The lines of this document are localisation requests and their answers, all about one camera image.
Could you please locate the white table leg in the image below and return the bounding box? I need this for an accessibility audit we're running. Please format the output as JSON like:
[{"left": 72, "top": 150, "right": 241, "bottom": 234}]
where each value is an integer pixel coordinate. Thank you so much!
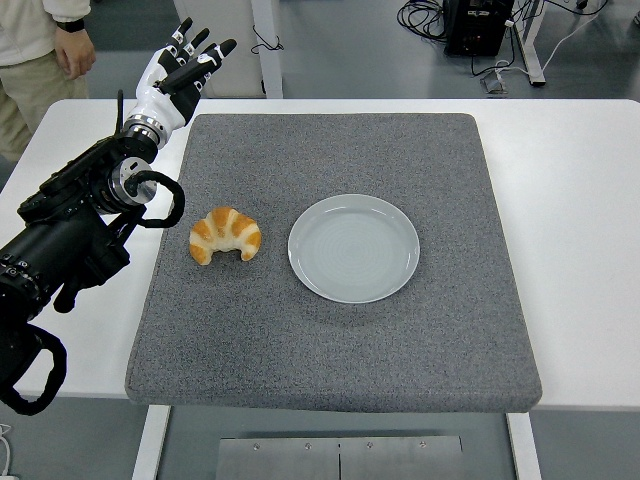
[
  {"left": 130, "top": 404, "right": 172, "bottom": 480},
  {"left": 505, "top": 412, "right": 543, "bottom": 480}
]

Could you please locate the person's hand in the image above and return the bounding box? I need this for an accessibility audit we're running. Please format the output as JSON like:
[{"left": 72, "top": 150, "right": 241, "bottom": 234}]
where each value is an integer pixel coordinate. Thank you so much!
[{"left": 53, "top": 24, "right": 97, "bottom": 81}]

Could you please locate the grey felt mat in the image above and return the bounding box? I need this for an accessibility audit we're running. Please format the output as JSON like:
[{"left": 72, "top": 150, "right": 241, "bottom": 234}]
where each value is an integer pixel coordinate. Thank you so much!
[{"left": 123, "top": 112, "right": 544, "bottom": 414}]

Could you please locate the grey round plate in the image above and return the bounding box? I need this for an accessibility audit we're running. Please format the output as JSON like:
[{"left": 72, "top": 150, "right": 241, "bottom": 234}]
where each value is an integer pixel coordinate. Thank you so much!
[{"left": 287, "top": 193, "right": 421, "bottom": 305}]

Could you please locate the person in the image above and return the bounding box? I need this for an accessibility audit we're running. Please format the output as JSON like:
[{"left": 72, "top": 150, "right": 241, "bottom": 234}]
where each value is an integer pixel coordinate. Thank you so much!
[{"left": 0, "top": 0, "right": 97, "bottom": 162}]

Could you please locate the black computer box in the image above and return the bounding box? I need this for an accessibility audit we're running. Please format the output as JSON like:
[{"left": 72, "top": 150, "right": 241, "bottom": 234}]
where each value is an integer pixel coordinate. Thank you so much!
[{"left": 442, "top": 0, "right": 516, "bottom": 57}]

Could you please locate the white desk leg with foot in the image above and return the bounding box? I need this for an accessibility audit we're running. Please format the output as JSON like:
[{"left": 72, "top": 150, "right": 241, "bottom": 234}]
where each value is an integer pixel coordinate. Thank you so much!
[{"left": 514, "top": 0, "right": 547, "bottom": 88}]

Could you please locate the white cable on floor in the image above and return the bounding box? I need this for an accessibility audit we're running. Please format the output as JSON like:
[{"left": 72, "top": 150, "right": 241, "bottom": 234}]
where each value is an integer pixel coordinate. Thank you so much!
[{"left": 0, "top": 423, "right": 21, "bottom": 480}]

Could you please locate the croissant bread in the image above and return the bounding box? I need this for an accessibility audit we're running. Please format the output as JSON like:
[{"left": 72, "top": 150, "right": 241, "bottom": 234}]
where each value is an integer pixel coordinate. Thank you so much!
[{"left": 189, "top": 206, "right": 263, "bottom": 265}]

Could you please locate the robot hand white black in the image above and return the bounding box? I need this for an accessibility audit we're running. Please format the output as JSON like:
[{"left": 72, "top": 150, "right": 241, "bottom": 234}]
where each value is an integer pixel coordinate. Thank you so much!
[{"left": 130, "top": 17, "right": 238, "bottom": 133}]

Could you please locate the black cable bundle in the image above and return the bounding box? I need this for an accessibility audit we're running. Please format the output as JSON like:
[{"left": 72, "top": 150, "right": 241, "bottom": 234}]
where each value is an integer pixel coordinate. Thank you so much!
[{"left": 396, "top": 0, "right": 449, "bottom": 44}]

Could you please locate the grey metal plate with screws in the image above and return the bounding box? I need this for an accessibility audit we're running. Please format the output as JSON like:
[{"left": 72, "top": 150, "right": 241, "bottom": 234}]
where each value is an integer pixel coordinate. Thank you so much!
[{"left": 215, "top": 435, "right": 464, "bottom": 480}]

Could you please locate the grey floor socket box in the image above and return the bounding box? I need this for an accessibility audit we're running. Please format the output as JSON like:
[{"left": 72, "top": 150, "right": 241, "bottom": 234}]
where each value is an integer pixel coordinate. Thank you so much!
[{"left": 480, "top": 69, "right": 509, "bottom": 95}]

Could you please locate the thin black cable loop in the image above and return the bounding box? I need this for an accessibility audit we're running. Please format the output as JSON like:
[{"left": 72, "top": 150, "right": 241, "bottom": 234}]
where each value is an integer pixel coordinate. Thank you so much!
[{"left": 249, "top": 24, "right": 285, "bottom": 54}]

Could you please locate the long white cable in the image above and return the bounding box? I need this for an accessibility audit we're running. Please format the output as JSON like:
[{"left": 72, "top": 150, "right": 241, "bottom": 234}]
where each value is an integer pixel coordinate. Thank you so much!
[{"left": 494, "top": 0, "right": 604, "bottom": 77}]

